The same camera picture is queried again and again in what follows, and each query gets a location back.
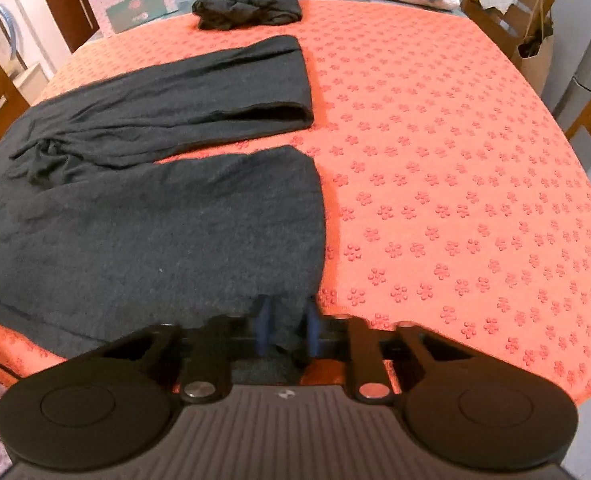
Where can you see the white box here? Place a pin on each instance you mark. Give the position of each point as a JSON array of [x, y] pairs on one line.
[[35, 82]]

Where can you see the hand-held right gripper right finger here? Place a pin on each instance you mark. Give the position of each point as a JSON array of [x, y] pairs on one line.
[[312, 332]]

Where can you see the dark grey pants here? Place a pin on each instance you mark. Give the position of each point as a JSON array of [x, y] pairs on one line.
[[175, 230]]

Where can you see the grey refrigerator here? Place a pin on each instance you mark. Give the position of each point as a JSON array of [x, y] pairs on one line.
[[585, 50]]

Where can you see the wooden chair with paper bag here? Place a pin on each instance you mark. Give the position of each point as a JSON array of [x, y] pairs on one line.
[[485, 20]]

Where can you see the brown wooden door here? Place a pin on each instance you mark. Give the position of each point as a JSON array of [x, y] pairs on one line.
[[65, 0]]

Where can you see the blue hoop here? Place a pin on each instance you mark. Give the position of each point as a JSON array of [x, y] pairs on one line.
[[5, 17]]

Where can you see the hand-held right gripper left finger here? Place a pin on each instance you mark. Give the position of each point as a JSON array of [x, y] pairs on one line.
[[264, 327]]

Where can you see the orange flower-print mat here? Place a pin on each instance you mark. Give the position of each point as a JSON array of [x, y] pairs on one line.
[[450, 185]]

